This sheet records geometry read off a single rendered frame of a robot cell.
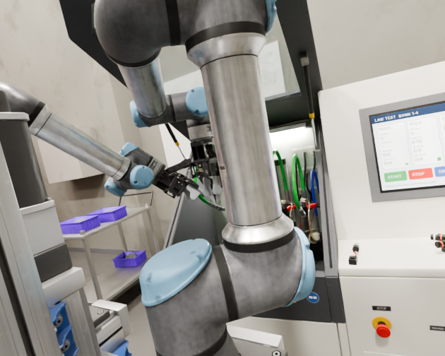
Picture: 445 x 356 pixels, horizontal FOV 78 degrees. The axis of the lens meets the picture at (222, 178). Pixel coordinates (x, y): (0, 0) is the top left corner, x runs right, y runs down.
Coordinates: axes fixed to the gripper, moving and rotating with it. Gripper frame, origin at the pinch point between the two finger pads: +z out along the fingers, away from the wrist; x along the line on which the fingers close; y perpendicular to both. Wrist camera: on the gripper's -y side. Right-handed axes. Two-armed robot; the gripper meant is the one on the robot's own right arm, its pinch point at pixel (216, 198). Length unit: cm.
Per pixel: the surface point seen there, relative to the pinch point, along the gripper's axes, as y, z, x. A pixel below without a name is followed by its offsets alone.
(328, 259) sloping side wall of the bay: -6.9, 25.5, 31.8
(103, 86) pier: -197, -115, -219
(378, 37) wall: -187, -77, 80
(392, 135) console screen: -33, -9, 57
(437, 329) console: -3, 45, 58
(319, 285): -2.8, 32.4, 28.4
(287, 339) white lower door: -3, 53, 15
